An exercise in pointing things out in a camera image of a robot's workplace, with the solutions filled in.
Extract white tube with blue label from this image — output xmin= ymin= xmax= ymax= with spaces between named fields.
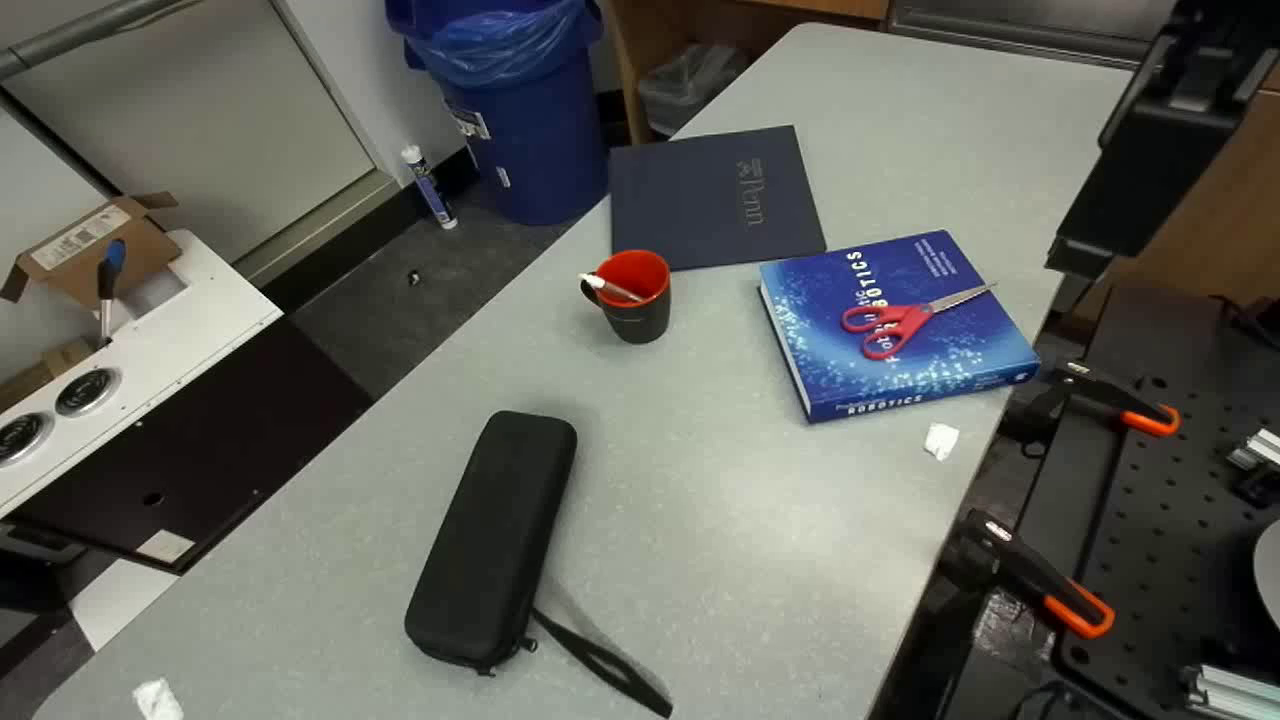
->
xmin=401 ymin=144 xmax=460 ymax=235

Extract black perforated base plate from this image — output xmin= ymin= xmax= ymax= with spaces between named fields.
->
xmin=1051 ymin=281 xmax=1280 ymax=720

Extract white paper scrap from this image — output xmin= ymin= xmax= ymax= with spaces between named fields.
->
xmin=922 ymin=422 xmax=964 ymax=469

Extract red marker with white cap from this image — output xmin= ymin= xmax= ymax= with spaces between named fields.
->
xmin=579 ymin=268 xmax=653 ymax=311

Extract black case wrist strap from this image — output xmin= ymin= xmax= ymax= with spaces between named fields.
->
xmin=523 ymin=606 xmax=678 ymax=720

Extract blue hardcover book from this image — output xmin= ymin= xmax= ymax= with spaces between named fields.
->
xmin=752 ymin=227 xmax=1045 ymax=430

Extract black zip case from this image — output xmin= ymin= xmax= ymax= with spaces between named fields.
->
xmin=401 ymin=409 xmax=579 ymax=678

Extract navy Penn folder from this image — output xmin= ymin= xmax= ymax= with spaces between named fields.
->
xmin=604 ymin=126 xmax=833 ymax=278

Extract white tape piece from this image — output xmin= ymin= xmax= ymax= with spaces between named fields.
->
xmin=128 ymin=678 xmax=188 ymax=720

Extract blue plastic bin liner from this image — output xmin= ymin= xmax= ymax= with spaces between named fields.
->
xmin=383 ymin=0 xmax=610 ymax=92

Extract red and black cup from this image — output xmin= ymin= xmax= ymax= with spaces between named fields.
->
xmin=576 ymin=243 xmax=678 ymax=349

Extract open cardboard box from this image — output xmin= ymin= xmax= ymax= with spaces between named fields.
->
xmin=0 ymin=193 xmax=188 ymax=318

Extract white toy stove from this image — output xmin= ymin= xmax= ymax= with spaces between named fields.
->
xmin=0 ymin=227 xmax=290 ymax=524

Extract blue tool in box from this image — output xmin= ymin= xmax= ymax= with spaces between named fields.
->
xmin=94 ymin=235 xmax=131 ymax=342

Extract black clamp with orange handle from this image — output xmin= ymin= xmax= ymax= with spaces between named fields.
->
xmin=1012 ymin=359 xmax=1189 ymax=444
xmin=948 ymin=505 xmax=1120 ymax=644

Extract red handled scissors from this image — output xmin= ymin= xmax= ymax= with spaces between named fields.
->
xmin=842 ymin=281 xmax=1002 ymax=365

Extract blue trash bin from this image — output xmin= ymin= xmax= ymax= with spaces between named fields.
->
xmin=383 ymin=0 xmax=611 ymax=234

